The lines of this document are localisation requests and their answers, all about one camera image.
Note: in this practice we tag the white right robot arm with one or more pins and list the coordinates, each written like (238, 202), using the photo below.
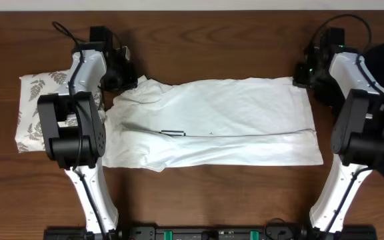
(340, 78)

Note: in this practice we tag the fern-print fabric bag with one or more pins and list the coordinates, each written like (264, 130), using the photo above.
(29, 136)

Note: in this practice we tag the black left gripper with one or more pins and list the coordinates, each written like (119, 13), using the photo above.
(130, 80)

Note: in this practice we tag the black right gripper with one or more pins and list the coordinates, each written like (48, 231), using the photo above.
(298, 79)

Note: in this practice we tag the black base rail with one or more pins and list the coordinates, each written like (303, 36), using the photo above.
(275, 230)

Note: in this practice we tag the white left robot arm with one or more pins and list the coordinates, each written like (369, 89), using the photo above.
(74, 136)

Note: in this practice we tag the white printed t-shirt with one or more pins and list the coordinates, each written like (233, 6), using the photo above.
(254, 121)

